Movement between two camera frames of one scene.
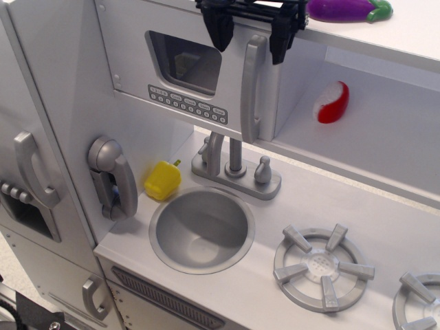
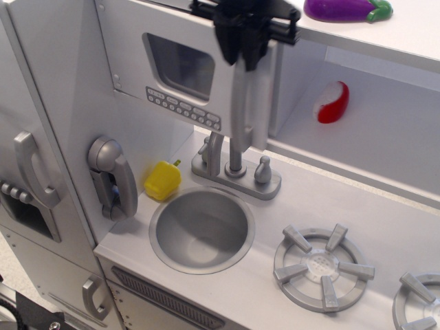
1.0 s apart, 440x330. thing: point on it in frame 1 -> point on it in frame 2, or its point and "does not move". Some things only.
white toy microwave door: [161, 53] does not move
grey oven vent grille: [168, 300] does not move
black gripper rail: [289, 16] -> [283, 23]
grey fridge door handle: [45, 197] does not move
